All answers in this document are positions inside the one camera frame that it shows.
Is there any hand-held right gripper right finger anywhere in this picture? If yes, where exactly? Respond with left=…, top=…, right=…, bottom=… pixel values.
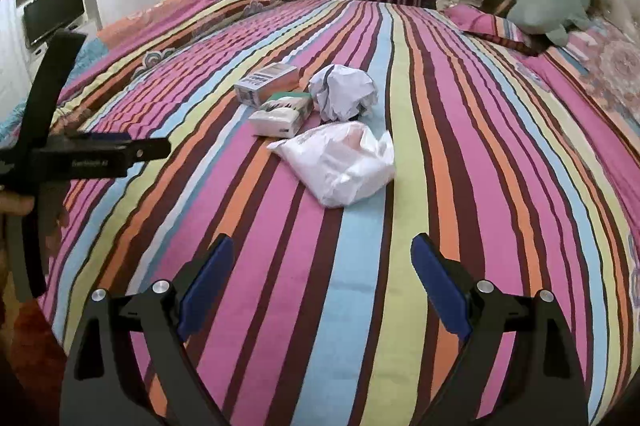
left=410, top=233, right=591, bottom=426

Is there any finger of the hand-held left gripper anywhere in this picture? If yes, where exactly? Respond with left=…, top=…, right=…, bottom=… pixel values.
left=127, top=137, right=172, bottom=163

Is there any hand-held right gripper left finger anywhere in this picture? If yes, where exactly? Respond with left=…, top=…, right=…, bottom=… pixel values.
left=60, top=233, right=236, bottom=426

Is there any grey barcode cardboard box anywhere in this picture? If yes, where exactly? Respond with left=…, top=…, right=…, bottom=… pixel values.
left=235, top=63, right=300, bottom=107

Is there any green white cardboard box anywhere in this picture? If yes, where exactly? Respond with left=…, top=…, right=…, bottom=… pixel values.
left=248, top=93, right=315, bottom=138

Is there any white plastic bag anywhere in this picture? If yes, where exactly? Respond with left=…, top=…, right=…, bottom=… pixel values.
left=267, top=122, right=396, bottom=208

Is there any white paper ball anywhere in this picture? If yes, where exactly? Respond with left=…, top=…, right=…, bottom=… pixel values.
left=308, top=64, right=375, bottom=121

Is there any person's left hand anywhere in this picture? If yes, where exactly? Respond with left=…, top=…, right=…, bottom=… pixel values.
left=0, top=192, right=37, bottom=231

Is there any striped colourful blanket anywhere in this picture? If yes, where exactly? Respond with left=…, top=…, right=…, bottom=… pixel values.
left=0, top=0, right=640, bottom=426

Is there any black television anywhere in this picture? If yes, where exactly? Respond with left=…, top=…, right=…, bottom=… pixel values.
left=22, top=0, right=86, bottom=49

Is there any orange teal folded quilt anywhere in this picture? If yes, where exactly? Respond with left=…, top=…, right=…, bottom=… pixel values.
left=95, top=0, right=301, bottom=46

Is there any red shaggy rug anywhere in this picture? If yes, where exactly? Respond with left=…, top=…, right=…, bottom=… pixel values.
left=0, top=291, right=68, bottom=426

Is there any striped pink pillow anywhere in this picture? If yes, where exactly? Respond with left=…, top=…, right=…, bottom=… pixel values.
left=445, top=3, right=551, bottom=56

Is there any floral pink pillow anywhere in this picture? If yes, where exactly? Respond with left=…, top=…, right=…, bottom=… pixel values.
left=545, top=13, right=640, bottom=137

